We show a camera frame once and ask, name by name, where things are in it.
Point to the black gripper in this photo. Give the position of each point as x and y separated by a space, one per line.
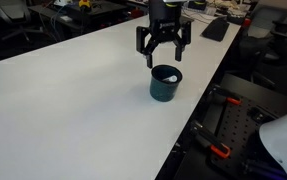
164 20

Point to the white and red marker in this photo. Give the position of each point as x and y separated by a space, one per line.
171 79

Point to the dark teal cup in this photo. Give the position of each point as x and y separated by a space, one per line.
163 91

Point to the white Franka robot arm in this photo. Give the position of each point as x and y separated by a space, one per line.
283 143

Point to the white paper sheets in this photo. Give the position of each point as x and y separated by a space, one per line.
199 13

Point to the black keyboard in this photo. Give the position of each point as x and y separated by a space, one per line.
216 30

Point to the dark background desk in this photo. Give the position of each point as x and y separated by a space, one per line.
99 11

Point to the small red object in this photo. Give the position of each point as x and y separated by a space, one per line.
247 22

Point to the yellow tool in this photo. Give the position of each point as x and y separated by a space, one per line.
85 4

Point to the small white device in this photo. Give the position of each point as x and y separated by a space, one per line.
63 2

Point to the grey office chair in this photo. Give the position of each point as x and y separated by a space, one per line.
276 36
13 10

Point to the black perforated breadboard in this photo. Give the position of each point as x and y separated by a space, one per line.
239 126

